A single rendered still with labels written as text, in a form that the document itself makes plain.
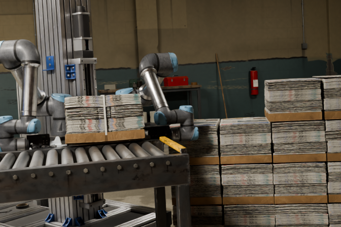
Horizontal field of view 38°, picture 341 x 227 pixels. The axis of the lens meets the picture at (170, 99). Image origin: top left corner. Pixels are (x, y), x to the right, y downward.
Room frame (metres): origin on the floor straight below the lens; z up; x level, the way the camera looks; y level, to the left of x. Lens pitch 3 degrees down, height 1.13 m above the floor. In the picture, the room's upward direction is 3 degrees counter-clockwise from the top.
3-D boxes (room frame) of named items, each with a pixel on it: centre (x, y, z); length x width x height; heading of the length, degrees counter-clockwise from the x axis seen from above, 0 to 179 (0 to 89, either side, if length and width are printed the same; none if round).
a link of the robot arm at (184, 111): (2.66, -0.07, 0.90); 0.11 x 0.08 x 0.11; 115
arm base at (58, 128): (2.79, 0.62, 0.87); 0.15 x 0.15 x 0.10
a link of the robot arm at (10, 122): (2.45, 0.82, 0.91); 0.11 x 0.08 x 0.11; 76
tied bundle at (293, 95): (2.86, -0.70, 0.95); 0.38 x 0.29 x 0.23; 173
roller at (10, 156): (2.07, 0.72, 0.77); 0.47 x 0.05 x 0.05; 13
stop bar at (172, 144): (2.22, 0.00, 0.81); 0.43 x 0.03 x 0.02; 13
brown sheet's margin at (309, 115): (2.86, -0.70, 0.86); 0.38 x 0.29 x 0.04; 173
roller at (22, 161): (2.08, 0.65, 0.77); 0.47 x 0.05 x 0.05; 13
